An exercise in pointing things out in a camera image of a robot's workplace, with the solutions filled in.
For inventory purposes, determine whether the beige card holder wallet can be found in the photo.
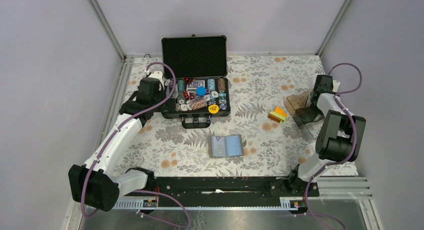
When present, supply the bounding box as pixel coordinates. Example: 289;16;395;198
208;135;247;158

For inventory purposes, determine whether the white VIP credit card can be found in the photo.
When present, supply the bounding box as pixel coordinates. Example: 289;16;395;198
211;136;226;157

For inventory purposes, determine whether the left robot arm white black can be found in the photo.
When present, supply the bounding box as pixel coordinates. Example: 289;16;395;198
68;77;168;217

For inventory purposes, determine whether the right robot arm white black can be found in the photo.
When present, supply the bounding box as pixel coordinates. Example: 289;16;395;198
286;75;366;196

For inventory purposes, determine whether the clear acrylic card box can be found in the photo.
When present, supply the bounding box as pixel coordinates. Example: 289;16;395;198
284;89;324;143

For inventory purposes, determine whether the playing card deck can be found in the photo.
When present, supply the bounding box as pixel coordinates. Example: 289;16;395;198
186;80;205;91

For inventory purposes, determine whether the blue round chip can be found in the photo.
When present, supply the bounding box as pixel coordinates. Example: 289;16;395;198
195;86;207;96

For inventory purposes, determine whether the black poker chip case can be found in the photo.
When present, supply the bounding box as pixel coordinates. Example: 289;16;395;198
161;35;231;129

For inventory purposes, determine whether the orange yellow sticky note stack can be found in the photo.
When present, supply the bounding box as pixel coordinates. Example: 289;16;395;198
267;107;288;123

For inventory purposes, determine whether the yellow round dealer chip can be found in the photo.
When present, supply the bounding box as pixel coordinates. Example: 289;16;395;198
208;104;220;114

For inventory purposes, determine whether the floral patterned table mat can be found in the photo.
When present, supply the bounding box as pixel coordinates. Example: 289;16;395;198
113;56;323;176

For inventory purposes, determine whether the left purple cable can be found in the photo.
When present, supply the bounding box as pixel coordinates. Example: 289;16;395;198
80;62;193;229

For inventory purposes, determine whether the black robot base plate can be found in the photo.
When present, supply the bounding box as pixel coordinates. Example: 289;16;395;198
152;177;306;208

